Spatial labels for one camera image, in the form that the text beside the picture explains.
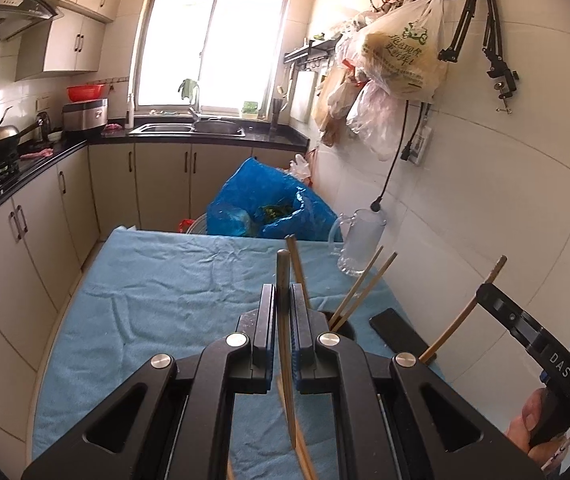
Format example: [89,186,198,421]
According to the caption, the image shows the black smartphone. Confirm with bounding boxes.
[369,308,429,354]

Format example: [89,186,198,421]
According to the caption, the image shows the white power strip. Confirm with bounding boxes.
[405,125,434,167]

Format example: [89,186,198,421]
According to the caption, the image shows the person's right hand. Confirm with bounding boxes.
[505,388,570,472]

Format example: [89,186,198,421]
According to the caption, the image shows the black wall shelf rack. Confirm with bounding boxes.
[283,35,342,70]

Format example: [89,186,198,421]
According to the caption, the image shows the beige upper kitchen cabinets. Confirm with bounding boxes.
[9,0,134,82]

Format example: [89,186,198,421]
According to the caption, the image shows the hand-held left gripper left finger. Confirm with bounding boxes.
[21,284,278,480]

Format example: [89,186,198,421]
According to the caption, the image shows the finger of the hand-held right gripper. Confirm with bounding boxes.
[475,283,550,362]

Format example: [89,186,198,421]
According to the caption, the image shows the beige lower kitchen cabinets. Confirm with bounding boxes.
[0,140,312,411]

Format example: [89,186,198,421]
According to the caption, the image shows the red plastic basin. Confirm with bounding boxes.
[66,84,107,102]

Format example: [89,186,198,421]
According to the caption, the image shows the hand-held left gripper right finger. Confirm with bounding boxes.
[290,282,550,480]

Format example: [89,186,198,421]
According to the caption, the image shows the steel range hood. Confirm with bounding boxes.
[0,0,64,47]

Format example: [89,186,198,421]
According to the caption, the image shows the white cutting board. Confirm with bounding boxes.
[288,70,317,124]

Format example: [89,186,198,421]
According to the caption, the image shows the blue tablecloth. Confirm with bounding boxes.
[30,225,446,480]

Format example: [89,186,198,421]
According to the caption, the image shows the yellowish printed plastic bag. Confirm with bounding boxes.
[355,0,450,102]

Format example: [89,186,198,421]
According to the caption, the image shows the blue plastic bag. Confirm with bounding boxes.
[206,157,336,242]

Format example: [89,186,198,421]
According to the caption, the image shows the steel faucet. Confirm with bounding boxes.
[187,84,223,124]

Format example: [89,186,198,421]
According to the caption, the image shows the beige kitchen cabinets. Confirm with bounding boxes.
[9,0,134,82]
[0,140,312,411]

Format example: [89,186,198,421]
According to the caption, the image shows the hanging clear plastic bags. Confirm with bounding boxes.
[313,15,402,162]

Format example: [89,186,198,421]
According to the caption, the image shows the black power cable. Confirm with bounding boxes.
[370,99,412,214]

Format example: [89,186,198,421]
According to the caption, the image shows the clear glass mug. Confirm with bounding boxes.
[329,208,387,277]

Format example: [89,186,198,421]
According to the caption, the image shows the silver rice cooker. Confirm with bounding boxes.
[62,99,110,137]

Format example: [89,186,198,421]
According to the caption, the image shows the kitchen window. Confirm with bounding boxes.
[134,0,297,117]

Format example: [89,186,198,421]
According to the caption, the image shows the steel sink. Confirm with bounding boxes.
[129,119,247,138]

